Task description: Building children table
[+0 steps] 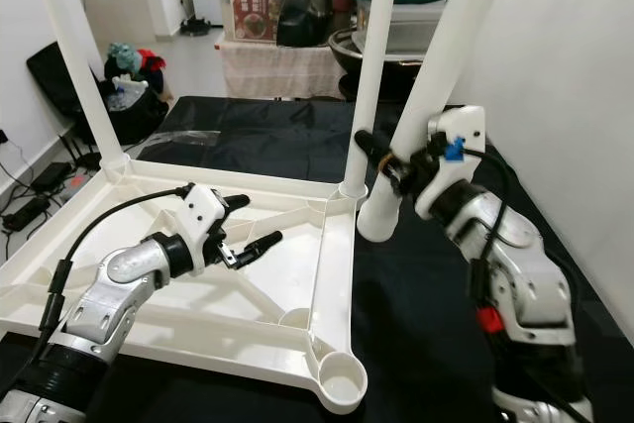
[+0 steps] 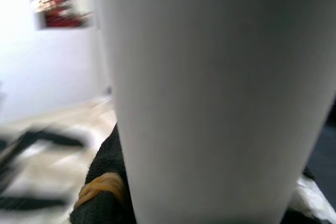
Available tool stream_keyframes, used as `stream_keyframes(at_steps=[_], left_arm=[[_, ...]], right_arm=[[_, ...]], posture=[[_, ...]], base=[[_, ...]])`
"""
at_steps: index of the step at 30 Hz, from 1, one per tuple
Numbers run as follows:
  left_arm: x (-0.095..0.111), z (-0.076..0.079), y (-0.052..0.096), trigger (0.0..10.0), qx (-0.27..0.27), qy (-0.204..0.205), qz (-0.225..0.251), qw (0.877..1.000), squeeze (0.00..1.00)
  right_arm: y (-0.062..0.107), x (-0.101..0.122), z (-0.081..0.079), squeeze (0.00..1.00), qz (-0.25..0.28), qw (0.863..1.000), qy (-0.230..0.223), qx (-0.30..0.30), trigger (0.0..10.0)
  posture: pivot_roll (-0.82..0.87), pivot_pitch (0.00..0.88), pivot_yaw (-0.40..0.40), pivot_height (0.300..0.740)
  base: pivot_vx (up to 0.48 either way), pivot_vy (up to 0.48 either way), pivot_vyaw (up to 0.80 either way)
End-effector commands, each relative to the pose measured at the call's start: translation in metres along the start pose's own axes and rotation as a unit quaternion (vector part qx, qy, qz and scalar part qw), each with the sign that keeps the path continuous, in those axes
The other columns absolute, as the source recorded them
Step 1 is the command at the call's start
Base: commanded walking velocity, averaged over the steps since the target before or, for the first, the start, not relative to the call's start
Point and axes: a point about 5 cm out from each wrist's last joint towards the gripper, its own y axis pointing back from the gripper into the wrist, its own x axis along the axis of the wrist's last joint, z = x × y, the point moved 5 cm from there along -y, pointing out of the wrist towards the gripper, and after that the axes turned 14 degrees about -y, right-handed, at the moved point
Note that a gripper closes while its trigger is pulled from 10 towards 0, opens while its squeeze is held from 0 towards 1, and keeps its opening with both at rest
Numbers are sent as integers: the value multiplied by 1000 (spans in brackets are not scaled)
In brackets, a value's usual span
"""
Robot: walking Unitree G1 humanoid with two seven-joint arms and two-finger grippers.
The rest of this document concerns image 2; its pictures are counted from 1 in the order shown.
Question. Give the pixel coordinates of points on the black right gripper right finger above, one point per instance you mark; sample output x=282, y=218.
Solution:
x=294, y=217

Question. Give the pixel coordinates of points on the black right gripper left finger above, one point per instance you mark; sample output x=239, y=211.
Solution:
x=110, y=161

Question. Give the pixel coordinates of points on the white plastic table leg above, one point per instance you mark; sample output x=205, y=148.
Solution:
x=210, y=90

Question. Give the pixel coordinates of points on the yellow rubber band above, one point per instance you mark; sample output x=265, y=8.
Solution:
x=102, y=183

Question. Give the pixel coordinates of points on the black power adapter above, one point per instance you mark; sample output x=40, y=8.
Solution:
x=31, y=203

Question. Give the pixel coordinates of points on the dark red round pot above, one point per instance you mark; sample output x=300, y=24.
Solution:
x=63, y=20

